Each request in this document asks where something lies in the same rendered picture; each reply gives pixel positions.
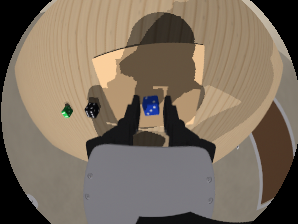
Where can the black die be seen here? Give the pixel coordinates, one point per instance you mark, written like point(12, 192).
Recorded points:
point(92, 110)

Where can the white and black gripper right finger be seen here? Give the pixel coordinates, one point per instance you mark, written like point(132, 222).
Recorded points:
point(178, 134)

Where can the blue die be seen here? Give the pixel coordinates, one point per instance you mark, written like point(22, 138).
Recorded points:
point(151, 105)

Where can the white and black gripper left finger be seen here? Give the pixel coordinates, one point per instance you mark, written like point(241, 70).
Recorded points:
point(123, 132)

